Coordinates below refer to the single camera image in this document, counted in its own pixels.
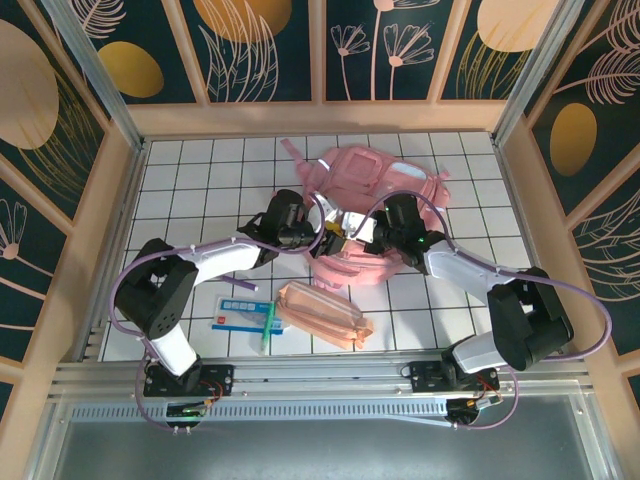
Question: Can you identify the blue white stationery packet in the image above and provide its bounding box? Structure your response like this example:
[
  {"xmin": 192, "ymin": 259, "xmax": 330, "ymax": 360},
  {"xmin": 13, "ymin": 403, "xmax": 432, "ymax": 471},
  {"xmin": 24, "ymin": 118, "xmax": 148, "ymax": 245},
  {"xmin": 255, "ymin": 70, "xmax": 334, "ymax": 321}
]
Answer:
[{"xmin": 211, "ymin": 295, "xmax": 291, "ymax": 335}]

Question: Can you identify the perforated cable duct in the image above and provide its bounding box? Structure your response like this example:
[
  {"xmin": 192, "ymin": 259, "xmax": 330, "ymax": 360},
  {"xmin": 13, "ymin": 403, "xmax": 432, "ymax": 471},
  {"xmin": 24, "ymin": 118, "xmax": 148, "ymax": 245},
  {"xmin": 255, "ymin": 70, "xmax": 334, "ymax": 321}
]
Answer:
[{"xmin": 69, "ymin": 402, "xmax": 454, "ymax": 430}]

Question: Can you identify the peach pink pencil case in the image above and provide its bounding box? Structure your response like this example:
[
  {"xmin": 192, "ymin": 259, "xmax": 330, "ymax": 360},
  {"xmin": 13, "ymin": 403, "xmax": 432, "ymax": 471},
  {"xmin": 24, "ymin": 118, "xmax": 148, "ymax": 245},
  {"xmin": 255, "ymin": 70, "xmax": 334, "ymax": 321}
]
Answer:
[{"xmin": 276, "ymin": 280, "xmax": 376, "ymax": 351}]

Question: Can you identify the aluminium corner post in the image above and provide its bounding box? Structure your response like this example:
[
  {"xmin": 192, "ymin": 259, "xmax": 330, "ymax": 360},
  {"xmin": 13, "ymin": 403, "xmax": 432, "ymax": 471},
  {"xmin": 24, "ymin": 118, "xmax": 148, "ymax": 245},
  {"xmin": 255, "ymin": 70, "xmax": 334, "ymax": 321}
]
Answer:
[
  {"xmin": 491, "ymin": 0, "xmax": 586, "ymax": 146},
  {"xmin": 40, "ymin": 0, "xmax": 147, "ymax": 151}
]

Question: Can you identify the green pen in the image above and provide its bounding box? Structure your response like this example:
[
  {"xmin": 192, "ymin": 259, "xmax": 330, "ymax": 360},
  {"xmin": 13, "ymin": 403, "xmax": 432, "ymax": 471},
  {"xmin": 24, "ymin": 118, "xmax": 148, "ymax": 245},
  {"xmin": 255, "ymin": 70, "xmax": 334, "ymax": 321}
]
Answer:
[{"xmin": 258, "ymin": 299, "xmax": 278, "ymax": 351}]

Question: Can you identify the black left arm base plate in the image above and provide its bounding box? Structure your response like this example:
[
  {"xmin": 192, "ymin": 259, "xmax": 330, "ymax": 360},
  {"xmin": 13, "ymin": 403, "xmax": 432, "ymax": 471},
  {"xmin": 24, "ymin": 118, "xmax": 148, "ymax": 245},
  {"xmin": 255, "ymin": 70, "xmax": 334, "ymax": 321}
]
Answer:
[{"xmin": 142, "ymin": 363, "xmax": 236, "ymax": 399}]

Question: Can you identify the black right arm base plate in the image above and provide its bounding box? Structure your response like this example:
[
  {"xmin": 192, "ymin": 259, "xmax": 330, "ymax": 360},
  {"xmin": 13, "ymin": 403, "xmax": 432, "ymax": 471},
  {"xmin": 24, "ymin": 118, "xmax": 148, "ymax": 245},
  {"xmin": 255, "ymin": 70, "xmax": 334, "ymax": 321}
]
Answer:
[{"xmin": 407, "ymin": 360, "xmax": 501, "ymax": 394}]

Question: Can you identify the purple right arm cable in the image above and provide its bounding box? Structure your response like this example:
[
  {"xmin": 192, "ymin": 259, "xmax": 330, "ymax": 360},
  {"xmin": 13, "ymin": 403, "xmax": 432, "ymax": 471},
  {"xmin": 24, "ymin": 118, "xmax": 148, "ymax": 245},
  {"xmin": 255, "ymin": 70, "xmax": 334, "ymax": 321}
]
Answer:
[{"xmin": 349, "ymin": 192, "xmax": 614, "ymax": 432}]

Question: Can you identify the grey metal sheet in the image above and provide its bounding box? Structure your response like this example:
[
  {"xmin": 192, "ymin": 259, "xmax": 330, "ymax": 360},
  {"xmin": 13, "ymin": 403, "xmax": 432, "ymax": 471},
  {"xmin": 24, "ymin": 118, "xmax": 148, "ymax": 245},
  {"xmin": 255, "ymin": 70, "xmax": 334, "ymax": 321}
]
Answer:
[{"xmin": 27, "ymin": 418, "xmax": 616, "ymax": 480}]

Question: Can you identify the pink backpack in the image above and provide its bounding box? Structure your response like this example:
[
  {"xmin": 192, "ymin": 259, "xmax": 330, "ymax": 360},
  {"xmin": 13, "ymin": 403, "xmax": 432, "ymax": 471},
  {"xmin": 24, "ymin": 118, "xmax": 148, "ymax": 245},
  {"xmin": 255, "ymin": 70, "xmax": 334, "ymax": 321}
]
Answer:
[{"xmin": 273, "ymin": 137, "xmax": 453, "ymax": 291}]

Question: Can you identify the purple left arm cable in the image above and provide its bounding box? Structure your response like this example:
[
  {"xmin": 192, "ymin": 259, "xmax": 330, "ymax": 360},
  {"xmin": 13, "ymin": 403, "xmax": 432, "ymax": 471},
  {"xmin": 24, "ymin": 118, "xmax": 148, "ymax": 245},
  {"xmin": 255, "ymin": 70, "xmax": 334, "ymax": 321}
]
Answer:
[{"xmin": 109, "ymin": 192, "xmax": 326, "ymax": 435}]

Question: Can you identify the aluminium side rail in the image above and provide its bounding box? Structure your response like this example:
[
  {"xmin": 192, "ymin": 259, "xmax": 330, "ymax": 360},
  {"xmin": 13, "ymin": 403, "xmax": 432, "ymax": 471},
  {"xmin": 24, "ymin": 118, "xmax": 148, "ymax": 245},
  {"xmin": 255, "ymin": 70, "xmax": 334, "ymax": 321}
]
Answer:
[
  {"xmin": 74, "ymin": 139, "xmax": 149, "ymax": 362},
  {"xmin": 492, "ymin": 139, "xmax": 571, "ymax": 354}
]

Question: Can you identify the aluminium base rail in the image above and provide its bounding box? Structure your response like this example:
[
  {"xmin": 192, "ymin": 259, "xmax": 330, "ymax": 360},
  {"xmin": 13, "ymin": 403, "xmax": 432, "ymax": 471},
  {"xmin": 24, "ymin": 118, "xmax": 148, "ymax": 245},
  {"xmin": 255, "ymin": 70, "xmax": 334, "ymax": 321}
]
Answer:
[{"xmin": 48, "ymin": 354, "xmax": 594, "ymax": 401}]

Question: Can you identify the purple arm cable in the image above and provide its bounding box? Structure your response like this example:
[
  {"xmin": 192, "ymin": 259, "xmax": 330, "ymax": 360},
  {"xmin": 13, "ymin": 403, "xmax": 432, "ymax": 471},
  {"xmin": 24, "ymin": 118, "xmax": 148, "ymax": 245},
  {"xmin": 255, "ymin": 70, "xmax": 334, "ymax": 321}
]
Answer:
[
  {"xmin": 109, "ymin": 192, "xmax": 326, "ymax": 435},
  {"xmin": 349, "ymin": 192, "xmax": 614, "ymax": 432}
]

